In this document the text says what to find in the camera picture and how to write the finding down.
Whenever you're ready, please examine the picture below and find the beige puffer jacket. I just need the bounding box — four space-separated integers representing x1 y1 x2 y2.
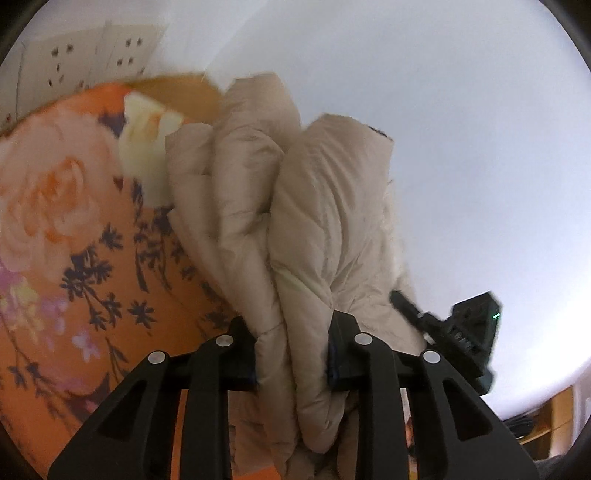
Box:
165 73 425 479

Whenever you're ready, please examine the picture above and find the wooden shelf furniture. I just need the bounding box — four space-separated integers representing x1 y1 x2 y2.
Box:
504 387 574 460

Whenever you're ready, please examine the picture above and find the orange floral blanket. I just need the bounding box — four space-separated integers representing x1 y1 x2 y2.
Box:
1 76 232 477

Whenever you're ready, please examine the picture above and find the white wall socket middle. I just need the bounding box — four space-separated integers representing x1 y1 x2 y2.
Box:
17 27 103 116

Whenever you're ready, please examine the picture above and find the white wall socket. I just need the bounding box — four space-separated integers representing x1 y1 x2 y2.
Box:
17 27 103 116
93 24 165 83

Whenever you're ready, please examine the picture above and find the white wall socket right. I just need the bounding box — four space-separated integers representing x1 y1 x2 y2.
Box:
93 24 165 83

